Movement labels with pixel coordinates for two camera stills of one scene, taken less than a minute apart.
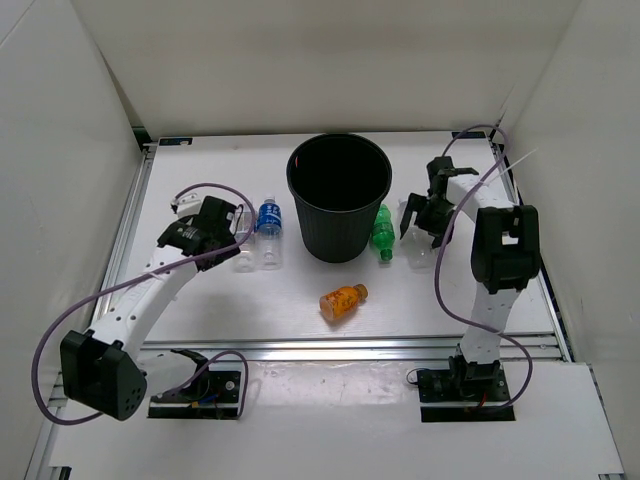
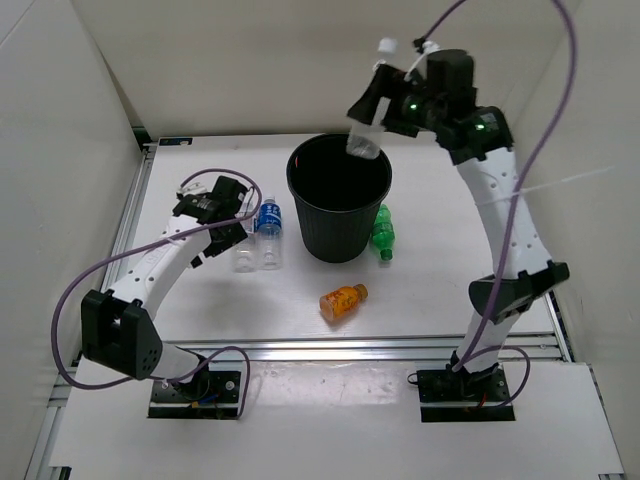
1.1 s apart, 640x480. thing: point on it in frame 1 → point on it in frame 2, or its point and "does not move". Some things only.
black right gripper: (435, 230) → (384, 84)
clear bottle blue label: (269, 235) does not move
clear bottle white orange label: (246, 261) does not move
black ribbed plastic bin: (337, 181) does not move
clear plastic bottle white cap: (417, 243) → (366, 140)
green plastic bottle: (384, 232) does not move
